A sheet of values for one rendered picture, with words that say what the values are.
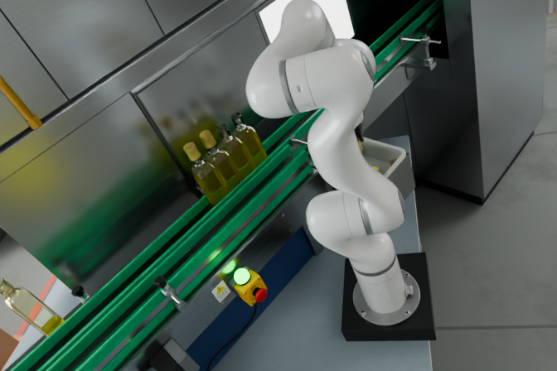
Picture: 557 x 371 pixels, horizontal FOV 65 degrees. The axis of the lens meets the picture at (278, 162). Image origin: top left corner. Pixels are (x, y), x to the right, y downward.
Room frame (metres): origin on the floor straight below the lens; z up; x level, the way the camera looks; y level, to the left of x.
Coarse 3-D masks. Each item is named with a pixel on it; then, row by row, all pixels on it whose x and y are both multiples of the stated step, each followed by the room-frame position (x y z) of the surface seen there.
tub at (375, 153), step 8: (368, 144) 1.16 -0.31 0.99; (376, 144) 1.13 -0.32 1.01; (384, 144) 1.10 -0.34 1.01; (368, 152) 1.16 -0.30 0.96; (376, 152) 1.13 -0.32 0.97; (384, 152) 1.10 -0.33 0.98; (392, 152) 1.07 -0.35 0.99; (400, 152) 1.04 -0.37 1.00; (368, 160) 1.14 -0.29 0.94; (376, 160) 1.13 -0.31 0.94; (384, 160) 1.11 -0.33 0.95; (400, 160) 1.00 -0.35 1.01; (384, 168) 1.07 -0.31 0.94; (392, 168) 0.98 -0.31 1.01
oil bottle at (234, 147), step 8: (232, 136) 1.14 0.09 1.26; (224, 144) 1.12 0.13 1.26; (232, 144) 1.11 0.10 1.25; (240, 144) 1.11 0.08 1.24; (232, 152) 1.10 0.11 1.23; (240, 152) 1.11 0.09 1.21; (232, 160) 1.10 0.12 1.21; (240, 160) 1.10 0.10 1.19; (248, 160) 1.11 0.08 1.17; (240, 168) 1.10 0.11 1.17; (248, 168) 1.11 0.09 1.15
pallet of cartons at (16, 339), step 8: (0, 328) 1.84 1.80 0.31; (0, 336) 1.81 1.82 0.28; (8, 336) 1.83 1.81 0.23; (16, 336) 1.90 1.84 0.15; (0, 344) 1.78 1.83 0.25; (8, 344) 1.80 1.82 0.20; (16, 344) 1.82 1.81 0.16; (0, 352) 1.76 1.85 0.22; (8, 352) 1.78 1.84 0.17; (0, 360) 1.73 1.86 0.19; (0, 368) 1.70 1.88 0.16
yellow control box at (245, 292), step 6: (252, 276) 0.84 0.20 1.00; (258, 276) 0.83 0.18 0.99; (234, 282) 0.84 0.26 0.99; (252, 282) 0.82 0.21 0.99; (258, 282) 0.82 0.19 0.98; (234, 288) 0.83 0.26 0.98; (240, 288) 0.81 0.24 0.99; (246, 288) 0.80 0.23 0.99; (252, 288) 0.81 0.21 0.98; (258, 288) 0.81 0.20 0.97; (264, 288) 0.82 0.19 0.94; (240, 294) 0.81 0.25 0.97; (246, 294) 0.80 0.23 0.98; (252, 294) 0.80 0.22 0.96; (246, 300) 0.80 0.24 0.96; (252, 300) 0.80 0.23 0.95
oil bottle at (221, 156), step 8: (216, 152) 1.08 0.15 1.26; (224, 152) 1.09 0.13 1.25; (208, 160) 1.09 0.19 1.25; (216, 160) 1.07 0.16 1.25; (224, 160) 1.08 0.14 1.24; (216, 168) 1.07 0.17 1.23; (224, 168) 1.07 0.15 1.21; (232, 168) 1.08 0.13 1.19; (224, 176) 1.06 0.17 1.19; (232, 176) 1.07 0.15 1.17; (240, 176) 1.09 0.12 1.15; (232, 184) 1.07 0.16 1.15
